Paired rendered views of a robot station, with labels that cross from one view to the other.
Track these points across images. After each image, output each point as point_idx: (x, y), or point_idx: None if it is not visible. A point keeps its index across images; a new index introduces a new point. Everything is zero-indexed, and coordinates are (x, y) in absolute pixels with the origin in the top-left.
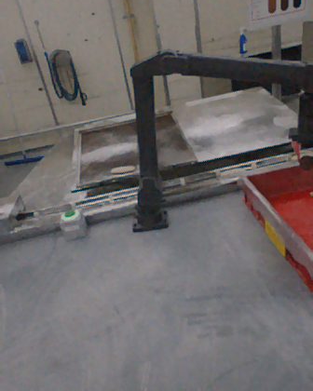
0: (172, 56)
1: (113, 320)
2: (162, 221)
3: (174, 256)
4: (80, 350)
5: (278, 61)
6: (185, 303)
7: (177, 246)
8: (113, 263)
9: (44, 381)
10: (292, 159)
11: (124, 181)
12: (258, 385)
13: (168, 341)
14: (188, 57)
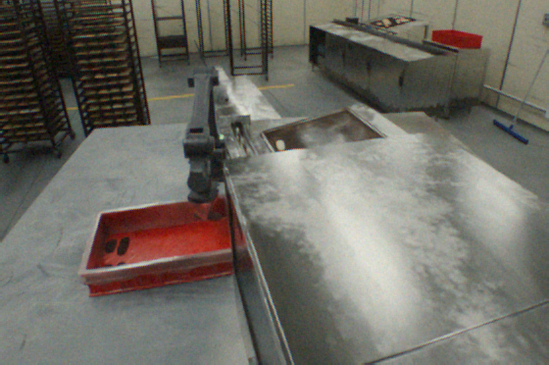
0: (190, 73)
1: (135, 173)
2: (212, 178)
3: (174, 186)
4: (124, 167)
5: (193, 115)
6: (133, 191)
7: (183, 187)
8: (178, 167)
9: (116, 162)
10: None
11: (270, 151)
12: (77, 210)
13: (114, 187)
14: (193, 78)
